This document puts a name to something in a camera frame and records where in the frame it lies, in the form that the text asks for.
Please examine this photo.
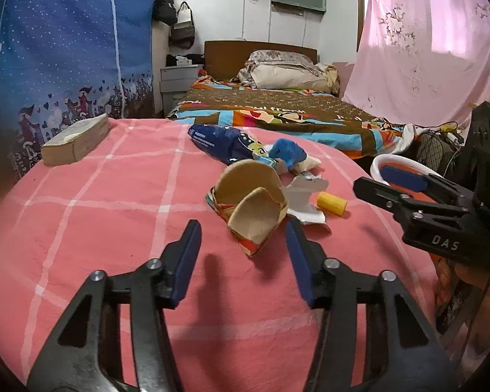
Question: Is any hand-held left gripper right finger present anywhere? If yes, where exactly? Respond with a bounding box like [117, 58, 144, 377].
[286, 216, 460, 392]

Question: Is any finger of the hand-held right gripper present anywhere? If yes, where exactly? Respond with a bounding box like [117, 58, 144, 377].
[381, 165, 474, 210]
[353, 177, 470, 222]

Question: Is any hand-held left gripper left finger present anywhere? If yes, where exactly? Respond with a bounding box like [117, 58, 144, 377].
[26, 219, 203, 392]

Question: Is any torn printed paper cup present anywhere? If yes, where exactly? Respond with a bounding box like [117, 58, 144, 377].
[206, 159, 289, 259]

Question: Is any beige paper packet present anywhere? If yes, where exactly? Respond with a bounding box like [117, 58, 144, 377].
[41, 113, 111, 167]

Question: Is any black floor fan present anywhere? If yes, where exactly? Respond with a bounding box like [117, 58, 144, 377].
[416, 128, 470, 176]

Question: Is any yellow plastic cap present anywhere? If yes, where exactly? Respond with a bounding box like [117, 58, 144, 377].
[316, 192, 349, 216]

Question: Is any white torn paper scrap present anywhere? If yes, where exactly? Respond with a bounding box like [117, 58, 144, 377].
[284, 173, 331, 226]

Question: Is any cream crumpled wrapper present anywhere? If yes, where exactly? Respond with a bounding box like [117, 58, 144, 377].
[295, 156, 323, 173]

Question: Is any pink checked bedsheet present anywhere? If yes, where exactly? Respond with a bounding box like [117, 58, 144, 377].
[0, 118, 446, 392]

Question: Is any blue crumpled wrapper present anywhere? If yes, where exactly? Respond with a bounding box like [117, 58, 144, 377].
[268, 139, 309, 172]

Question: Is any colourful printed blanket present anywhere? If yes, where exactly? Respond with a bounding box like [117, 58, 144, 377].
[167, 79, 417, 160]

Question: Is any blue snack bag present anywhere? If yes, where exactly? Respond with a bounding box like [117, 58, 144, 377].
[188, 123, 270, 167]

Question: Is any pink embroidered hanging cloth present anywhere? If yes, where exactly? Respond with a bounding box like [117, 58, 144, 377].
[341, 0, 490, 127]

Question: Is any folded cream quilt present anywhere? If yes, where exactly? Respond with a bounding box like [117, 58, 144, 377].
[237, 63, 340, 94]

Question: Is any floral pillow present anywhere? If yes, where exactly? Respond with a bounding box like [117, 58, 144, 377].
[245, 50, 316, 69]

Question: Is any grey nightstand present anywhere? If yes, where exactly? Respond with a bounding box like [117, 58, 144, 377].
[160, 64, 205, 113]

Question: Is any wooden bed headboard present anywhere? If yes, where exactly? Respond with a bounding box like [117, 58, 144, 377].
[204, 40, 318, 82]

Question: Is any grey brown handbag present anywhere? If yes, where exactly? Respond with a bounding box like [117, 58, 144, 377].
[169, 1, 196, 49]

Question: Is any blue dotted fabric wardrobe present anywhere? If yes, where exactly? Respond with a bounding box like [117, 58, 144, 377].
[0, 0, 156, 180]

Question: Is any black handbag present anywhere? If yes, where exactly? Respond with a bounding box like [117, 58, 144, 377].
[152, 0, 178, 26]

